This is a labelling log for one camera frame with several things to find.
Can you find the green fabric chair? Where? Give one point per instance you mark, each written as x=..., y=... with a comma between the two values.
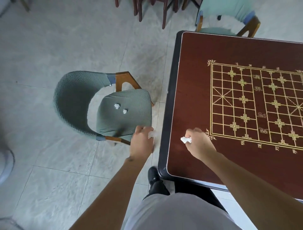
x=220, y=7
x=125, y=118

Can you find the person's light lavender shirt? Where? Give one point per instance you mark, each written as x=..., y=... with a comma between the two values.
x=180, y=213

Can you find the person's black left shoe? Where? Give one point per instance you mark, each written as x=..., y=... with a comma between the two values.
x=153, y=175

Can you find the person's right forearm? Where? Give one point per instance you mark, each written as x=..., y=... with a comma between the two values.
x=248, y=189

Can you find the dark red wooden chair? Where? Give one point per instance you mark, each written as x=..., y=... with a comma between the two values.
x=165, y=14

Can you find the dark wooden table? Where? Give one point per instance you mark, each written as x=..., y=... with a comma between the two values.
x=194, y=94

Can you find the person's left hand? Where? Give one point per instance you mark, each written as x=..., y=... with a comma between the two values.
x=140, y=147

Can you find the white cylindrical appliance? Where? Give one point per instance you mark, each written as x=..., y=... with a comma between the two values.
x=6, y=161

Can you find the person's right hand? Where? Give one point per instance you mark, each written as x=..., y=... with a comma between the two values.
x=201, y=144

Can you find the person's left forearm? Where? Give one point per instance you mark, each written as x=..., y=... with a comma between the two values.
x=111, y=201

